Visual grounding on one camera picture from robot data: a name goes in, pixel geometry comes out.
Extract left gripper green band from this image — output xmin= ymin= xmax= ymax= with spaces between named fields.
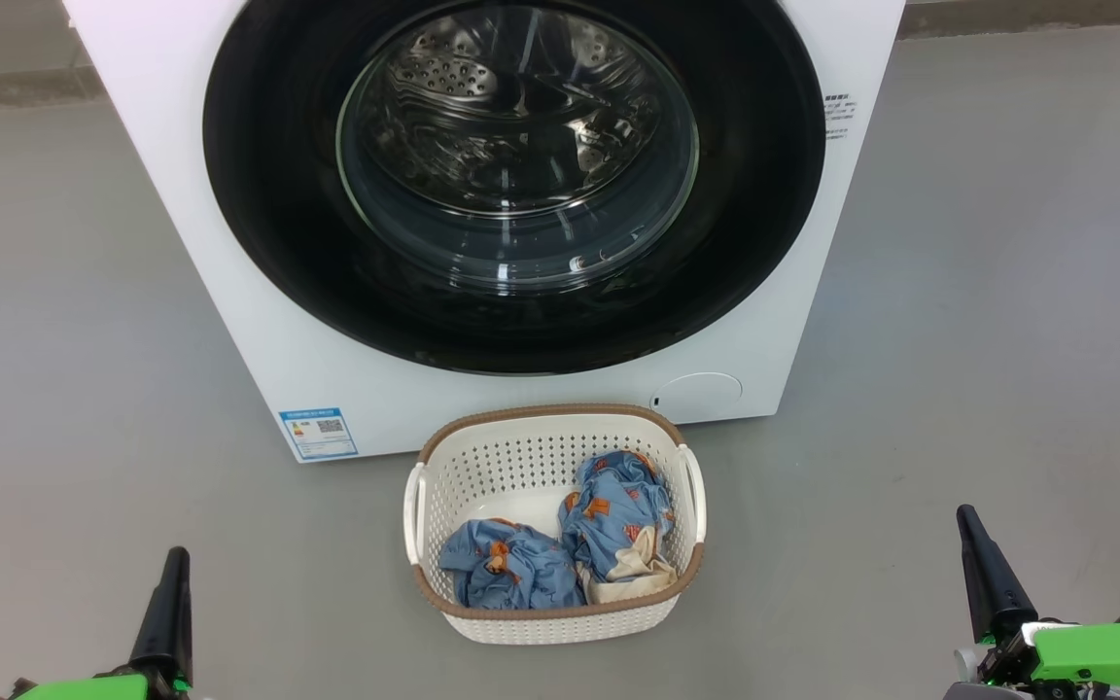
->
xmin=0 ymin=546 xmax=194 ymax=700

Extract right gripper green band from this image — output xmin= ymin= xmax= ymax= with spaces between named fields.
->
xmin=944 ymin=504 xmax=1120 ymax=700

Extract blue garment orange print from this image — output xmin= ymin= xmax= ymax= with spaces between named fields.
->
xmin=438 ymin=518 xmax=587 ymax=612

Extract blue garment cream lining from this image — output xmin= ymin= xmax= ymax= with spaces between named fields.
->
xmin=558 ymin=450 xmax=680 ymax=606

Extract black round glass washer door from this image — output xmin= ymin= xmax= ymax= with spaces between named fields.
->
xmin=202 ymin=0 xmax=827 ymax=376

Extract white front-load washing machine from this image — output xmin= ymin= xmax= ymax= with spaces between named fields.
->
xmin=62 ymin=0 xmax=907 ymax=464

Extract blue energy label sticker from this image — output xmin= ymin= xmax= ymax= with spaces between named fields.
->
xmin=279 ymin=407 xmax=360 ymax=461

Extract round drain filter cover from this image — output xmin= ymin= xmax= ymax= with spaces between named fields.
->
xmin=650 ymin=372 xmax=744 ymax=421

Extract cream perforated basket brown rim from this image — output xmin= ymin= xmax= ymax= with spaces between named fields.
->
xmin=402 ymin=403 xmax=708 ymax=646

